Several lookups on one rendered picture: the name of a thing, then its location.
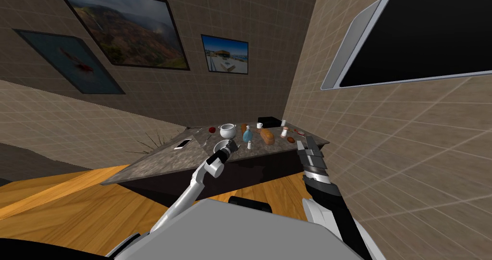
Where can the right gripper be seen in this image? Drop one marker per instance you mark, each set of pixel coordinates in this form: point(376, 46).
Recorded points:
point(312, 159)

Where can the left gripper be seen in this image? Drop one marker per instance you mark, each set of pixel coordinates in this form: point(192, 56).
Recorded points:
point(231, 147)

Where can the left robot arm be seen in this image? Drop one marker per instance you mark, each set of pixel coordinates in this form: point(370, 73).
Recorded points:
point(192, 189)

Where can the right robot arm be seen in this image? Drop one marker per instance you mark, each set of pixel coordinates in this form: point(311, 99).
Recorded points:
point(326, 198)

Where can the white bowl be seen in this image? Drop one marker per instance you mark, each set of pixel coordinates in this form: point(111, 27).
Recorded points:
point(220, 144)

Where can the red and white round thing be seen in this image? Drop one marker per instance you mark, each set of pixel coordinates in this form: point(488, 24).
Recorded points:
point(300, 132)

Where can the brown potato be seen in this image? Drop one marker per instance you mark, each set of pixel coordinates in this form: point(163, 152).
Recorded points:
point(291, 140)

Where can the blue bottle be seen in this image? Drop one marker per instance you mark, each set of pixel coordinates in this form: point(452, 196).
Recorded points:
point(248, 135)

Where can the brown bottle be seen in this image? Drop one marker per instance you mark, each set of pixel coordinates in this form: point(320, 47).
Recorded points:
point(243, 128)

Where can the grey knife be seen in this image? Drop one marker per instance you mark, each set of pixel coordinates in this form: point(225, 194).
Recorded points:
point(207, 140)

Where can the white shaker with orange lid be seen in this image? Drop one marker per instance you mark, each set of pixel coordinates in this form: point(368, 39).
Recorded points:
point(284, 132)

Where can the brown bread loaf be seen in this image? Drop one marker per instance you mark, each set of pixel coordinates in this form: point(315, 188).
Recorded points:
point(268, 137)

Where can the black box appliance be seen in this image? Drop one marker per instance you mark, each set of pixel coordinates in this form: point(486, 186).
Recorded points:
point(270, 121)

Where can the white phone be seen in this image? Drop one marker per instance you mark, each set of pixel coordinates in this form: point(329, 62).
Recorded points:
point(183, 143)

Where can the dark twig plant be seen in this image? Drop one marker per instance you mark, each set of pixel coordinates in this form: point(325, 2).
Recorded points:
point(152, 144)

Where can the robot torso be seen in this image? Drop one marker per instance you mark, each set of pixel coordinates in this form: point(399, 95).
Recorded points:
point(238, 233)

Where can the small picture with blue sky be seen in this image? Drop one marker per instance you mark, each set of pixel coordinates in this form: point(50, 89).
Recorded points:
point(225, 54)

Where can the large landscape picture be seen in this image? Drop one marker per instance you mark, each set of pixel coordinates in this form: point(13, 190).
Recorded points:
point(127, 25)

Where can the dark blue picture with red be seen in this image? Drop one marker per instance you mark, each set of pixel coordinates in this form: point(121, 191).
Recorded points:
point(73, 62)

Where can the black window with grey frame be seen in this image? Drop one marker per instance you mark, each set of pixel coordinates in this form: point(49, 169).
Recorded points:
point(423, 29)

